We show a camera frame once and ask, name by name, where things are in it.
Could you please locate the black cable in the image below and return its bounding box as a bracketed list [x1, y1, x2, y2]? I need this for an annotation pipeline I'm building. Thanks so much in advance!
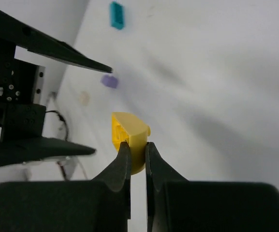
[44, 110, 69, 142]

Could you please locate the purple lego brick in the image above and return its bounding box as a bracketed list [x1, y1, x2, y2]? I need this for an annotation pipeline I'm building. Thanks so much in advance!
[101, 74, 118, 89]

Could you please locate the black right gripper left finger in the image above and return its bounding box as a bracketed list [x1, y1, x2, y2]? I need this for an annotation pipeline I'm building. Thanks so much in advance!
[0, 142, 132, 232]

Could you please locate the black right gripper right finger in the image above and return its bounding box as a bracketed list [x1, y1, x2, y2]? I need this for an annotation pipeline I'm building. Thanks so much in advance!
[145, 143, 279, 232]

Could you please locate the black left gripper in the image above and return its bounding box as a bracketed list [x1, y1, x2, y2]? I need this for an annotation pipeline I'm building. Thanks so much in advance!
[0, 10, 113, 167]

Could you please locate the teal lego brick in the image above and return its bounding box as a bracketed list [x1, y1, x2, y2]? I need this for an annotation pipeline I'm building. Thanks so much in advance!
[109, 1, 125, 30]

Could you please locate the yellow lego brick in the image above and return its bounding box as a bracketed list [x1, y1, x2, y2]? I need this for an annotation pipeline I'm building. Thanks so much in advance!
[111, 112, 151, 174]

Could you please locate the white lego brick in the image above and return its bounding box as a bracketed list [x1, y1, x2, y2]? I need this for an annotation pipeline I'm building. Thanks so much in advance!
[78, 91, 90, 106]

